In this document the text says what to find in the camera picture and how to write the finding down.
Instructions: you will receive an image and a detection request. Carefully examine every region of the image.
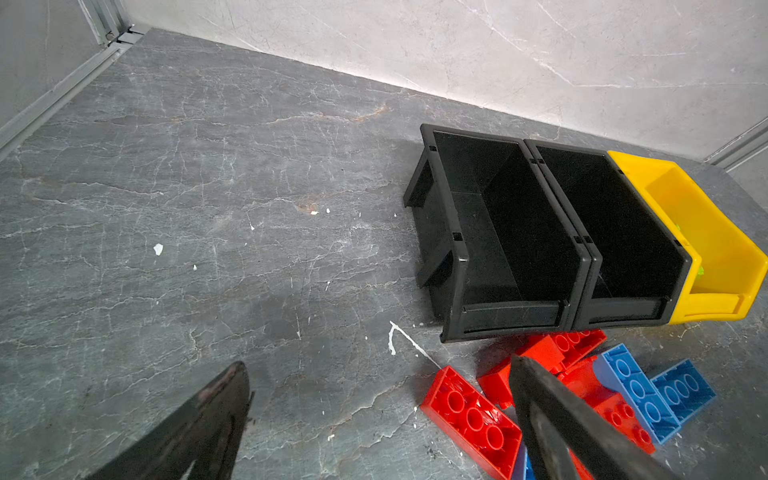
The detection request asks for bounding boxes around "blue square lego brick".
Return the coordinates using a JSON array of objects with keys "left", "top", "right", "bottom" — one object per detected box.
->
[{"left": 650, "top": 359, "right": 716, "bottom": 424}]

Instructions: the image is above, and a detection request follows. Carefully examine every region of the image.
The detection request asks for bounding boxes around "black plastic bin middle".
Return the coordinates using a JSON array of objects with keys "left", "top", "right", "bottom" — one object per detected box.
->
[{"left": 525, "top": 139, "right": 692, "bottom": 331}]

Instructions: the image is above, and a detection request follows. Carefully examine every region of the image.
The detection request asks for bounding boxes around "green lego brick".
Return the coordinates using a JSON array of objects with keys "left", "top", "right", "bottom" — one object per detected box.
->
[{"left": 675, "top": 223, "right": 705, "bottom": 280}]

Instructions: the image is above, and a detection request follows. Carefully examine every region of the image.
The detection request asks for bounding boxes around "blue lego brick lower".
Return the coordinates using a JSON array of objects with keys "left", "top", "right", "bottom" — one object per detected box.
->
[{"left": 510, "top": 443, "right": 535, "bottom": 480}]

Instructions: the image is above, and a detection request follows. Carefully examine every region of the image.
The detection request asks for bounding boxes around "blue long lego brick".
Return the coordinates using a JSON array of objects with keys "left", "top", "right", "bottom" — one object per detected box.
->
[{"left": 593, "top": 344, "right": 681, "bottom": 445}]

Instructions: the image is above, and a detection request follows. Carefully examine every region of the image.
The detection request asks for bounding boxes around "black plastic bin left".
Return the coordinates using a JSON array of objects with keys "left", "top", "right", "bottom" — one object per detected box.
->
[{"left": 403, "top": 124, "right": 591, "bottom": 343}]

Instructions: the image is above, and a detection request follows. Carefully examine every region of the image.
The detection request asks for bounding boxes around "red arch lego piece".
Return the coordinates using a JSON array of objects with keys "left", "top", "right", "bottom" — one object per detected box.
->
[{"left": 557, "top": 356, "right": 655, "bottom": 454}]

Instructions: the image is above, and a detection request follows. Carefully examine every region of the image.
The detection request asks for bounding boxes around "yellow plastic bin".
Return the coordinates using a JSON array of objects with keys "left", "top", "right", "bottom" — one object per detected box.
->
[{"left": 609, "top": 151, "right": 767, "bottom": 325}]

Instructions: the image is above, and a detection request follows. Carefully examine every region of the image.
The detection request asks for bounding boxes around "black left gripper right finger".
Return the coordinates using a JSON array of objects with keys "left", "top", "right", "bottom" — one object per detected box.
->
[{"left": 509, "top": 355, "right": 678, "bottom": 479}]

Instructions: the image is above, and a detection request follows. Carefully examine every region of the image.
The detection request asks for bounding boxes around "black plastic bin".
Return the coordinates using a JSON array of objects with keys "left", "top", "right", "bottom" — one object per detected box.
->
[
  {"left": 403, "top": 124, "right": 591, "bottom": 343},
  {"left": 525, "top": 139, "right": 692, "bottom": 331}
]

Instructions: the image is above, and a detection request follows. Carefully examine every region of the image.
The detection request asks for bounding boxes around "red long lego brick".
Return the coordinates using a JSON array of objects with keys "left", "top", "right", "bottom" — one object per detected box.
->
[{"left": 477, "top": 330, "right": 607, "bottom": 409}]

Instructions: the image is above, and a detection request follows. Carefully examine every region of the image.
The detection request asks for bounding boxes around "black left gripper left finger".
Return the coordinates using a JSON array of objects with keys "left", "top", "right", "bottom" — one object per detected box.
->
[{"left": 89, "top": 361, "right": 253, "bottom": 479}]

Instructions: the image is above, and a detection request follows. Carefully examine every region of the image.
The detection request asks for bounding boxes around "red flat lego plate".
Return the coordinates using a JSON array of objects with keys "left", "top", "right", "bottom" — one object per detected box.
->
[{"left": 420, "top": 366, "right": 523, "bottom": 479}]

